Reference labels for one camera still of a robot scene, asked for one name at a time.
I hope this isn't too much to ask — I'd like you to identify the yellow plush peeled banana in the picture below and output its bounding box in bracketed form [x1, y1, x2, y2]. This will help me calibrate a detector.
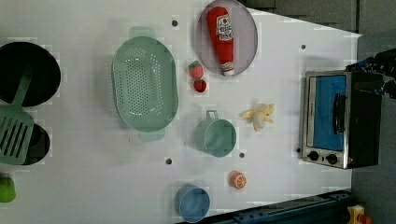
[239, 104, 275, 132]

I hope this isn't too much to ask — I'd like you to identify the black and silver toaster oven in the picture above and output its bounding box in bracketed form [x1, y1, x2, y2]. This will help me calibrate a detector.
[302, 70, 383, 169]

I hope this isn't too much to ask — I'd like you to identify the red plush ketchup bottle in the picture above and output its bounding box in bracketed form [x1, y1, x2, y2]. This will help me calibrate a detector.
[206, 7, 234, 76]

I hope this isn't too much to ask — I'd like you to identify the grey round plate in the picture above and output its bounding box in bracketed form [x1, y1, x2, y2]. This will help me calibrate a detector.
[195, 0, 258, 75]

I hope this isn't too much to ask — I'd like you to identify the blue plastic cup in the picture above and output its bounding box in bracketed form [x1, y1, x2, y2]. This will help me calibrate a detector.
[175, 183, 210, 223]

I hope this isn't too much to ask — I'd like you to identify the small black pot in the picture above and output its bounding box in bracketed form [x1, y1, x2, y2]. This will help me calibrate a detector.
[23, 124, 50, 165]

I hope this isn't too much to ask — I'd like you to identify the green slotted spatula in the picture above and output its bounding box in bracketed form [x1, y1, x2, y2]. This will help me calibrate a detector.
[0, 64, 35, 165]

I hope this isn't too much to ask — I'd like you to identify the yellow and red toy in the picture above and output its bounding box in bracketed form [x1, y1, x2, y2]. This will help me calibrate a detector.
[347, 205, 373, 224]

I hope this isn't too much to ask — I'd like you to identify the bright green object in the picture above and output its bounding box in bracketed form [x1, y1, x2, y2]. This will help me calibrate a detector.
[0, 177, 16, 203]

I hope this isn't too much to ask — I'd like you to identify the green cup with handle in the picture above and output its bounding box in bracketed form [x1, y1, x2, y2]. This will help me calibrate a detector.
[194, 110, 236, 158]

